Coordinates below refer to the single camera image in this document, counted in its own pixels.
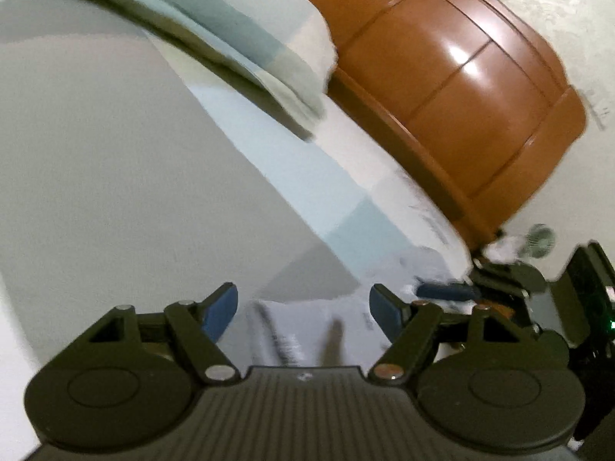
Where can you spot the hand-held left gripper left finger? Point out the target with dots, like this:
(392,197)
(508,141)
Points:
(221,309)

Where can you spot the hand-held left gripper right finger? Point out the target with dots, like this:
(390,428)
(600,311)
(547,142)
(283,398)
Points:
(384,312)

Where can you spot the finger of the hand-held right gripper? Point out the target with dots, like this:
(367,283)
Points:
(447,292)
(519,278)

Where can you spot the grey printed pants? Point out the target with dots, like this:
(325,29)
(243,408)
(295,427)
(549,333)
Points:
(312,317)

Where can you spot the wooden headboard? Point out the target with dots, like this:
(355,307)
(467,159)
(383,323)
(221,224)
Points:
(456,81)

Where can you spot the checked pillow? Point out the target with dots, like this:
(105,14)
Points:
(230,29)

